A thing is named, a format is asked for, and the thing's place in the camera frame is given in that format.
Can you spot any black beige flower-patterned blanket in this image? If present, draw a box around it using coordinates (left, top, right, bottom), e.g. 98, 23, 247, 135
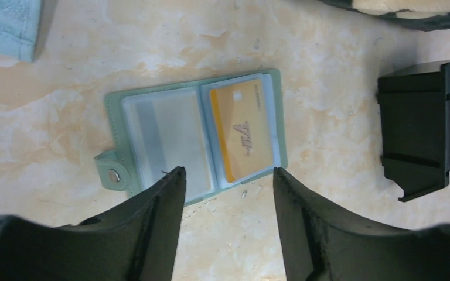
323, 0, 450, 32

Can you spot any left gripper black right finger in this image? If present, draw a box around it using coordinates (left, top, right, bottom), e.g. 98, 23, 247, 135
273, 167, 450, 280

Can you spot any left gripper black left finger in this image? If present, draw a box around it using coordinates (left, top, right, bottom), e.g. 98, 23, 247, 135
0, 167, 186, 280

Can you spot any orange credit card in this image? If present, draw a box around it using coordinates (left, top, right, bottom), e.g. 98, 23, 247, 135
209, 78, 274, 183

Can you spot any light blue cloth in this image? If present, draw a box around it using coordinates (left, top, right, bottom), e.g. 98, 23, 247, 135
0, 0, 42, 62

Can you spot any black card tray box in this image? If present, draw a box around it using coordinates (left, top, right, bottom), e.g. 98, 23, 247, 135
376, 60, 450, 202

